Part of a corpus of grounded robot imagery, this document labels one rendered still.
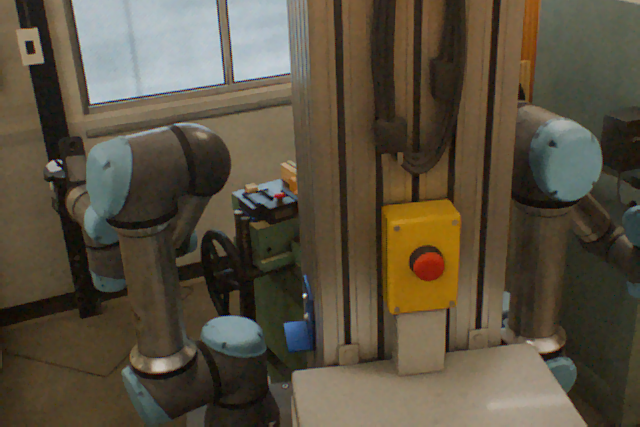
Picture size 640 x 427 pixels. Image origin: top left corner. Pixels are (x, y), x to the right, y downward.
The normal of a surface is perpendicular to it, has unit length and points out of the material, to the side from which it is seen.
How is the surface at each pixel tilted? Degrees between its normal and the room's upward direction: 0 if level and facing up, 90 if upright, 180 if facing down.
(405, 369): 90
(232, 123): 90
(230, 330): 7
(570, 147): 83
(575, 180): 82
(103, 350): 0
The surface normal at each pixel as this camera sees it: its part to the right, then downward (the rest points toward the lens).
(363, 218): 0.15, 0.41
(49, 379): -0.04, -0.91
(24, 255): 0.40, 0.37
